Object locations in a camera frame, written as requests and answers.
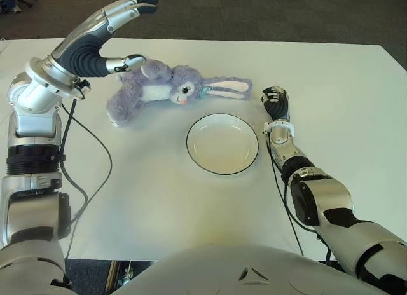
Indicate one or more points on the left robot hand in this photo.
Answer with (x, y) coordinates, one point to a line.
(86, 53)

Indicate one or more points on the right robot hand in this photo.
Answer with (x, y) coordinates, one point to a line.
(278, 105)

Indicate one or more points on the purple plush bunny doll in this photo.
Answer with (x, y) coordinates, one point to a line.
(159, 88)

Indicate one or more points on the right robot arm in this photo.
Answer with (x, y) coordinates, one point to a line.
(321, 196)

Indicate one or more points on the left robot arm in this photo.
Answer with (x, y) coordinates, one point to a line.
(31, 142)

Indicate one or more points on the white plate black rim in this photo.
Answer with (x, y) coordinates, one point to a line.
(222, 145)

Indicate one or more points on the person leg with sneaker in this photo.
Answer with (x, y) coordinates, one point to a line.
(8, 1)

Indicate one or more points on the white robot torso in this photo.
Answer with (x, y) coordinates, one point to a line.
(241, 269)

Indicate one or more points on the metal table leg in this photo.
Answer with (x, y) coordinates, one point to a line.
(113, 274)

